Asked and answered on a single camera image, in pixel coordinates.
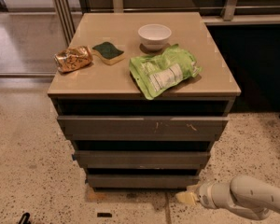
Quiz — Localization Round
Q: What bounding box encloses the grey drawer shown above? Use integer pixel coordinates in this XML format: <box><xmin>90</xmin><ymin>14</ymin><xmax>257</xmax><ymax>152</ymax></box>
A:
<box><xmin>57</xmin><ymin>116</ymin><xmax>228</xmax><ymax>141</ymax></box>
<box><xmin>73</xmin><ymin>150</ymin><xmax>210</xmax><ymax>169</ymax></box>
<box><xmin>87</xmin><ymin>175</ymin><xmax>199</xmax><ymax>189</ymax></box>

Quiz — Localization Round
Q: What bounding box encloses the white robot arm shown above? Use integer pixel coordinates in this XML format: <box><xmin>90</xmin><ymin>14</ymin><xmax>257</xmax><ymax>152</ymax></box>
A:
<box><xmin>175</xmin><ymin>175</ymin><xmax>280</xmax><ymax>220</ymax></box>

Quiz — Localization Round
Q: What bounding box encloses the grey drawer cabinet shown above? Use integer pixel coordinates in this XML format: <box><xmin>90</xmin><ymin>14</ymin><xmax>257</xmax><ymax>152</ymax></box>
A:
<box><xmin>48</xmin><ymin>13</ymin><xmax>241</xmax><ymax>176</ymax></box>

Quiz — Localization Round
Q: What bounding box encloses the grey bottom drawer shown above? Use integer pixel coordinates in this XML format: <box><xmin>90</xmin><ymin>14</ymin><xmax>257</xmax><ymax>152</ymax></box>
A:
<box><xmin>87</xmin><ymin>175</ymin><xmax>199</xmax><ymax>189</ymax></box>

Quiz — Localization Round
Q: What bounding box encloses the grey top drawer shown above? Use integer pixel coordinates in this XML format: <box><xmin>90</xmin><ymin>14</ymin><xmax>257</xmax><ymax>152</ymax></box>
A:
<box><xmin>57</xmin><ymin>116</ymin><xmax>228</xmax><ymax>141</ymax></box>

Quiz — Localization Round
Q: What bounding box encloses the green snack bag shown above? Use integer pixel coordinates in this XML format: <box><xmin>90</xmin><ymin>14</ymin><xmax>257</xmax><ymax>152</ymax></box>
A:
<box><xmin>129</xmin><ymin>44</ymin><xmax>202</xmax><ymax>100</ymax></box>

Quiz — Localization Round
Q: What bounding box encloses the white bowl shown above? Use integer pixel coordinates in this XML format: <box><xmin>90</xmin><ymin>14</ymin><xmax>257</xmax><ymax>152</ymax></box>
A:
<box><xmin>138</xmin><ymin>24</ymin><xmax>172</xmax><ymax>51</ymax></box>

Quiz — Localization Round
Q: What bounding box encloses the green yellow sponge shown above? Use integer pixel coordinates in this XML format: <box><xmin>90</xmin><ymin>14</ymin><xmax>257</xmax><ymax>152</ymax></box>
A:
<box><xmin>91</xmin><ymin>42</ymin><xmax>124</xmax><ymax>65</ymax></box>

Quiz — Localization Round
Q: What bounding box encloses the black object bottom left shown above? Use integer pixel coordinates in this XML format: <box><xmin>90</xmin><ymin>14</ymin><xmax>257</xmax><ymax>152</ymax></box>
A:
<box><xmin>18</xmin><ymin>213</ymin><xmax>31</xmax><ymax>224</ymax></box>

